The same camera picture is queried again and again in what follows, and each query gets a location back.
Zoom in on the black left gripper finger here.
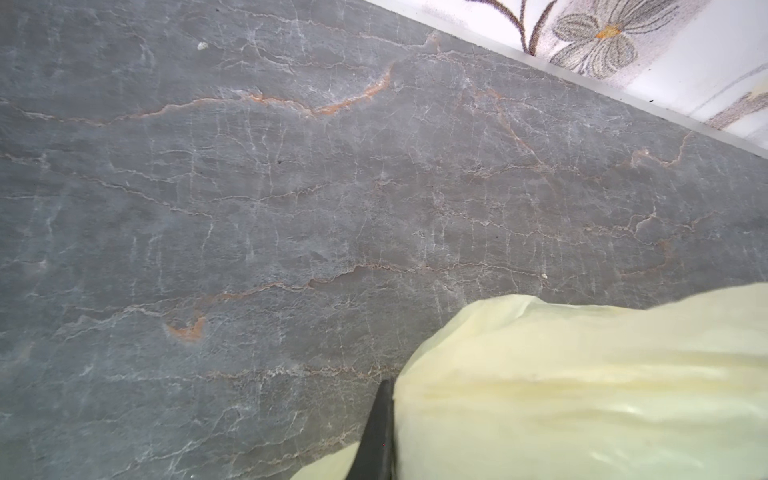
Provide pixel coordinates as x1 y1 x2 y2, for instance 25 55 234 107
346 378 396 480

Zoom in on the pale yellow plastic bag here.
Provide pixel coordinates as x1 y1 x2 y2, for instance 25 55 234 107
287 281 768 480

